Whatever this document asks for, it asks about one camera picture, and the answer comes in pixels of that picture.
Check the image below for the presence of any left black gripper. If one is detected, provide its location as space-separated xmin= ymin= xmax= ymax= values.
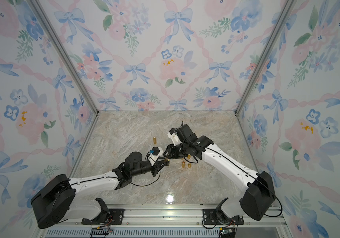
xmin=132 ymin=157 xmax=170 ymax=178

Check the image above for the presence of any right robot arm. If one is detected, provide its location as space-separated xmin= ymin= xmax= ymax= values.
xmin=165 ymin=132 xmax=276 ymax=224

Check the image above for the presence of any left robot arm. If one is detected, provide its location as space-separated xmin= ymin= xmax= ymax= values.
xmin=31 ymin=147 xmax=170 ymax=229

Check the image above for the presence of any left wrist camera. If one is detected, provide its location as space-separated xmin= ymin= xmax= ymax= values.
xmin=148 ymin=146 xmax=164 ymax=165

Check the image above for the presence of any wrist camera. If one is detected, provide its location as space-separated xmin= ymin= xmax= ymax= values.
xmin=148 ymin=146 xmax=164 ymax=165
xmin=168 ymin=124 xmax=198 ymax=146

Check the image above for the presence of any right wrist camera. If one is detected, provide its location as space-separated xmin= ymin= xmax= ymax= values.
xmin=168 ymin=124 xmax=198 ymax=146

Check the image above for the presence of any aluminium rail frame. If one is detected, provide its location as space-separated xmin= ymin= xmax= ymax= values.
xmin=32 ymin=204 xmax=292 ymax=238

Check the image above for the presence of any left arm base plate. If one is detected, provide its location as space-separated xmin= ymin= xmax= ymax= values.
xmin=81 ymin=208 xmax=125 ymax=225

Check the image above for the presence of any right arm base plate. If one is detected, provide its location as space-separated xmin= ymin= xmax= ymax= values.
xmin=202 ymin=209 xmax=244 ymax=226

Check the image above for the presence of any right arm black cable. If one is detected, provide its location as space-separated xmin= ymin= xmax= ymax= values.
xmin=180 ymin=120 xmax=283 ymax=218

